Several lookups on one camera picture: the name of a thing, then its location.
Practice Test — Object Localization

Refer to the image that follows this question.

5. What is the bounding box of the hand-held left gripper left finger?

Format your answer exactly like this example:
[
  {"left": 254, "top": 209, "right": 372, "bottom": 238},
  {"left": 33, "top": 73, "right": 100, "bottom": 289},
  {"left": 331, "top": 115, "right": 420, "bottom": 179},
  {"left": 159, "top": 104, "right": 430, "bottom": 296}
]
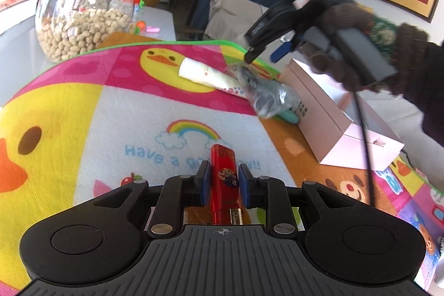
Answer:
[{"left": 91, "top": 161, "right": 211, "bottom": 240}]

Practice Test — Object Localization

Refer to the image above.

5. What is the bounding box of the red patterned lighter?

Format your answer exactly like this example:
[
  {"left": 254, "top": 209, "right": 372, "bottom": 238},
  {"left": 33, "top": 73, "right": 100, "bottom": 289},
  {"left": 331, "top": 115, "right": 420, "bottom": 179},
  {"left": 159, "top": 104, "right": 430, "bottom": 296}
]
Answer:
[{"left": 210, "top": 144, "right": 244, "bottom": 226}]

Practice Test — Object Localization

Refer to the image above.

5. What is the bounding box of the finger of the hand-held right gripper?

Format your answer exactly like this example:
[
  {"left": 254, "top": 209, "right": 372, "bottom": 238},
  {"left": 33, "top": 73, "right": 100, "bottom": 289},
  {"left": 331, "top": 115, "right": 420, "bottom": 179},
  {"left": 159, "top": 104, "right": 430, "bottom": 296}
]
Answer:
[
  {"left": 243, "top": 0, "right": 303, "bottom": 64},
  {"left": 270, "top": 34, "right": 303, "bottom": 64}
]

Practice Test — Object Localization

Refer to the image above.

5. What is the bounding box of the person's right forearm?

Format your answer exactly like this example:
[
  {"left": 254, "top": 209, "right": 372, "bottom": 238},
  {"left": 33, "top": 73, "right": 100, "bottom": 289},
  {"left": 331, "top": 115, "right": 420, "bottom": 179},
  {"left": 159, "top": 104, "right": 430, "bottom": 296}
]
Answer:
[{"left": 402, "top": 39, "right": 444, "bottom": 145}]

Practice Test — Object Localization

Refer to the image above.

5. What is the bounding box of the pink cardboard box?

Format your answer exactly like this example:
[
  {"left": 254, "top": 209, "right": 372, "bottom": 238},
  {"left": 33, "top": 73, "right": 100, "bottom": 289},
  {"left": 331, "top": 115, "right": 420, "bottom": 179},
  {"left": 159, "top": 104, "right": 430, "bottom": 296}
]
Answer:
[{"left": 279, "top": 58, "right": 406, "bottom": 168}]

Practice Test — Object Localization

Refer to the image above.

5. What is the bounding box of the person's right hand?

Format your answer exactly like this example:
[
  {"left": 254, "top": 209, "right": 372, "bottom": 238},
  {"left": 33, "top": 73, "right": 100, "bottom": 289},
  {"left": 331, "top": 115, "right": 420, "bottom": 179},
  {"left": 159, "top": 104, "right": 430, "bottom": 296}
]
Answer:
[{"left": 304, "top": 3, "right": 430, "bottom": 96}]

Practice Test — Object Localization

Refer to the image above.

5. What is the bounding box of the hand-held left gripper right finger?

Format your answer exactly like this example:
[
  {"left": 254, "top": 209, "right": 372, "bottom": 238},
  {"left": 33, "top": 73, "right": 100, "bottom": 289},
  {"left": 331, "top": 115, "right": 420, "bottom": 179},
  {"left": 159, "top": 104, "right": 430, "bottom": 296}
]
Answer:
[{"left": 238, "top": 165, "right": 352, "bottom": 241}]

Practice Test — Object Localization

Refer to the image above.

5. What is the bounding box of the glass jar of peanuts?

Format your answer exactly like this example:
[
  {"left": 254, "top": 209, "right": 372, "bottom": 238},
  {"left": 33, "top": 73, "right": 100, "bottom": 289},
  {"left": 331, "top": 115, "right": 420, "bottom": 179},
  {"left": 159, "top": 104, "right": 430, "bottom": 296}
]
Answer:
[{"left": 35, "top": 0, "right": 135, "bottom": 63}]

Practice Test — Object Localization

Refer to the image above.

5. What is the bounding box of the colourful cartoon play mat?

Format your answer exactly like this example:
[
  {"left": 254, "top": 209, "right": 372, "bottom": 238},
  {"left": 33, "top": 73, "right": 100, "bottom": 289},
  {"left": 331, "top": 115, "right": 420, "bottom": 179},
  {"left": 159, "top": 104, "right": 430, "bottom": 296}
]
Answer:
[{"left": 0, "top": 39, "right": 444, "bottom": 296}]

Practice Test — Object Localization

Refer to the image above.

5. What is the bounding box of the black cable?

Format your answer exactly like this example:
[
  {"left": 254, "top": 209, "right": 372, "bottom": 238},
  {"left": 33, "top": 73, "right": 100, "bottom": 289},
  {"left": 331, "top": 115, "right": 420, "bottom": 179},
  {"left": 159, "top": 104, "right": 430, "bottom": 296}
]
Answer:
[{"left": 353, "top": 88, "right": 376, "bottom": 207}]

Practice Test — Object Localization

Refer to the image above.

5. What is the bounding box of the teal plastic item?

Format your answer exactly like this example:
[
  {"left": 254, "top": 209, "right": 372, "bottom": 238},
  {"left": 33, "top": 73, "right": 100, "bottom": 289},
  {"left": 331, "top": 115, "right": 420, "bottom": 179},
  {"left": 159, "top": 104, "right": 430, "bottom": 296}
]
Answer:
[{"left": 277, "top": 110, "right": 299, "bottom": 123}]

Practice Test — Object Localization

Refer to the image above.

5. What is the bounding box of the clear plastic bag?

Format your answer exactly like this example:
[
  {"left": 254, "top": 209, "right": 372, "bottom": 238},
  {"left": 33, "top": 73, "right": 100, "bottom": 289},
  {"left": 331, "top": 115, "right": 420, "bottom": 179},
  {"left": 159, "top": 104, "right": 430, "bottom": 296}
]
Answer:
[{"left": 227, "top": 62, "right": 302, "bottom": 118}]

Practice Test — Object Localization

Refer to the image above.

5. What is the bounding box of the white tube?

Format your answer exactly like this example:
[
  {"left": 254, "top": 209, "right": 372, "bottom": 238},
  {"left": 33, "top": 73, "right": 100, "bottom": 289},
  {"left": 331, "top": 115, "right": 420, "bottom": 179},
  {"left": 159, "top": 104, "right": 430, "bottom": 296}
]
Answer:
[{"left": 178, "top": 57, "right": 248, "bottom": 99}]

